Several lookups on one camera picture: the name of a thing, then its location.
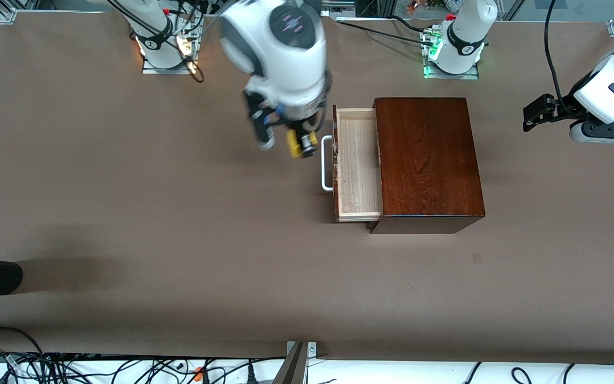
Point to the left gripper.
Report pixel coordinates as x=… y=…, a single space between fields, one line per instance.
x=566 y=104

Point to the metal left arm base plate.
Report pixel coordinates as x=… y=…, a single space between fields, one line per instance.
x=451 y=76

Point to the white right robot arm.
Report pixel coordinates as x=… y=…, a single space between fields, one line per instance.
x=296 y=58

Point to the small metal edge bracket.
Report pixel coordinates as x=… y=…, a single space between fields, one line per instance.
x=312 y=349

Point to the wooden drawer with brown front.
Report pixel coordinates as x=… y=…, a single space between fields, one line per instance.
x=357 y=170

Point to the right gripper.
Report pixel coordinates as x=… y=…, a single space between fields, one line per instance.
x=304 y=127

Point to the white power strip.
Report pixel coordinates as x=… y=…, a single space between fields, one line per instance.
x=339 y=10

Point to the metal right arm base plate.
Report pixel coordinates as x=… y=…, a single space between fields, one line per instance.
x=168 y=70

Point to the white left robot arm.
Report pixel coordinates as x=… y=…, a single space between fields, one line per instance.
x=464 y=37

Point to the dark grey slanted pole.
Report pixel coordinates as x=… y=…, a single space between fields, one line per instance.
x=291 y=370

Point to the dark brown wooden cabinet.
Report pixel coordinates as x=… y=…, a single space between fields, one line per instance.
x=429 y=160

